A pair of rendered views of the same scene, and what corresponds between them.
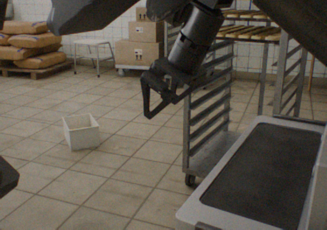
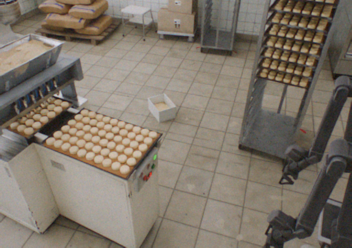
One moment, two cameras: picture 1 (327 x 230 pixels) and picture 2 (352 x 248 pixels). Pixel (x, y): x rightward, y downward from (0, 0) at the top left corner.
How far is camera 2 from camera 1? 1.33 m
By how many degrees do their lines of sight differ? 19
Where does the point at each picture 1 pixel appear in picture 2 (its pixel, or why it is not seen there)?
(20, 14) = not seen: outside the picture
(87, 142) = (168, 116)
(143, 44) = (181, 15)
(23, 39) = (82, 12)
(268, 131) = (327, 206)
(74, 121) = (154, 99)
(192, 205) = (320, 236)
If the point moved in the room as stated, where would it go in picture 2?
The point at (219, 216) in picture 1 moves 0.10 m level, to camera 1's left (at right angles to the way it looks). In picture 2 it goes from (325, 239) to (303, 240)
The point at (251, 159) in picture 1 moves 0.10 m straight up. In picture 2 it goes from (326, 220) to (334, 206)
